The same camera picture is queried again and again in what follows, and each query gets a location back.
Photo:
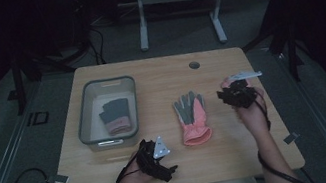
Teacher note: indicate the black metal stand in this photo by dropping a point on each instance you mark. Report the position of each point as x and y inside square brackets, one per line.
[294, 58]

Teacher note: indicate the grey metal table clip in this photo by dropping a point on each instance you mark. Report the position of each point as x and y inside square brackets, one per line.
[291, 138]
[61, 179]

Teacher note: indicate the person's left hand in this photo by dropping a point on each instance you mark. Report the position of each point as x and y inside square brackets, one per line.
[132, 179]

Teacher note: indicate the person's right hand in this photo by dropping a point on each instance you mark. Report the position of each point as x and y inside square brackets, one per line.
[252, 119]

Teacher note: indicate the grey translucent plastic bin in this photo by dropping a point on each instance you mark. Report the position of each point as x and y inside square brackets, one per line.
[83, 119]

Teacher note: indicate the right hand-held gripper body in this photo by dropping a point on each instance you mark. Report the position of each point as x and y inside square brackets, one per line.
[243, 96]

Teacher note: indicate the dark cloth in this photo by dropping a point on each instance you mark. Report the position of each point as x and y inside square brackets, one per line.
[114, 113]

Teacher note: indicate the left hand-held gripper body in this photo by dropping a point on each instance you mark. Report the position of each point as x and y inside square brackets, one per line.
[147, 160]

